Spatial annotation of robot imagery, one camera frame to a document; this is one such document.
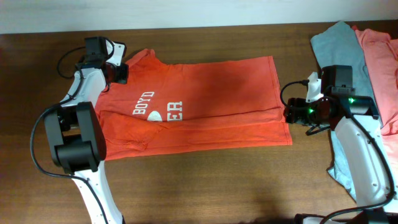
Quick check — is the orange soccer t-shirt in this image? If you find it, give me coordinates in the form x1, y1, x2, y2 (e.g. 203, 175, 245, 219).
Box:
95, 49, 292, 160

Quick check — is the black cable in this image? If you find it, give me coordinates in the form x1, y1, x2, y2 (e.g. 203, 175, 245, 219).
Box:
29, 39, 116, 224
279, 80, 396, 224

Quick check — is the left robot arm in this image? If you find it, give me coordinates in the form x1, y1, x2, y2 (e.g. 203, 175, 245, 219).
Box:
44, 63, 128, 223

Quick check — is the right black cable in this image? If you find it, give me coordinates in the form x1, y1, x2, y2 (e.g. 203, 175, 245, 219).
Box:
279, 80, 396, 224

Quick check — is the grey t-shirt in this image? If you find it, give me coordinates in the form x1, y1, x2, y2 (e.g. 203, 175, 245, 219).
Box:
310, 21, 374, 200

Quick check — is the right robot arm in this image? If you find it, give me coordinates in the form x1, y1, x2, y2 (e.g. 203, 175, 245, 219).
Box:
284, 95, 397, 223

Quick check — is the left black cable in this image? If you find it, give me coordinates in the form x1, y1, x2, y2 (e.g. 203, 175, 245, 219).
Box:
29, 39, 116, 224

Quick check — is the pink coral t-shirt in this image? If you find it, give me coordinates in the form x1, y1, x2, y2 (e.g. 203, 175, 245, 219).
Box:
354, 29, 397, 179

